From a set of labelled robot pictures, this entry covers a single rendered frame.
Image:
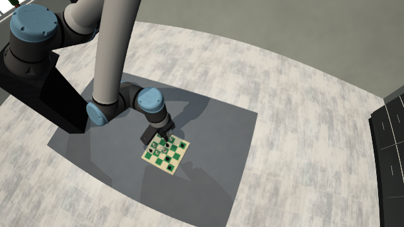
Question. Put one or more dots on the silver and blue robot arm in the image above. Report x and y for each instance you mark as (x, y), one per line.
(34, 31)

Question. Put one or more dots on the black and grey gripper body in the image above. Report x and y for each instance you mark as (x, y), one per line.
(163, 130)

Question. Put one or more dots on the green and cream chessboard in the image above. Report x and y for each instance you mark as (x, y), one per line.
(175, 153)

